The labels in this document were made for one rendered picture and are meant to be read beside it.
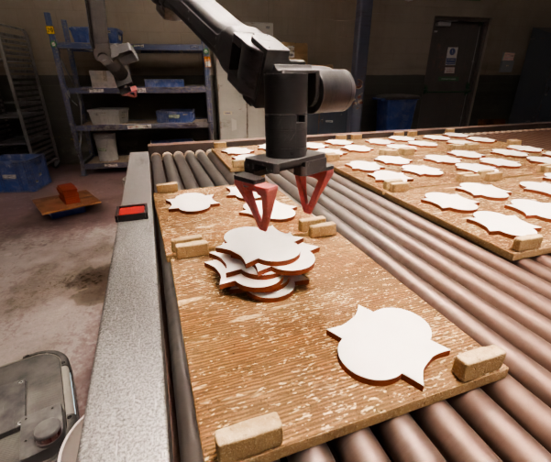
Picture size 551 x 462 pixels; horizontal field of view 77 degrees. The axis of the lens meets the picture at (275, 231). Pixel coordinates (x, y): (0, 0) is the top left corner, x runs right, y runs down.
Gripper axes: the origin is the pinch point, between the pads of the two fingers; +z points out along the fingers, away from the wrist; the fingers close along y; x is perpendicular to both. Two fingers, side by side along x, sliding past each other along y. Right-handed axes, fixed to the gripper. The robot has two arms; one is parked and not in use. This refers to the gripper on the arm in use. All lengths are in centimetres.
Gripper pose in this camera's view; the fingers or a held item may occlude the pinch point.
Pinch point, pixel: (286, 215)
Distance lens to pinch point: 52.3
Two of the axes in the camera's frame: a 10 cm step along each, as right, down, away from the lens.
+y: 7.1, -2.9, 6.4
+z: 0.2, 9.2, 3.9
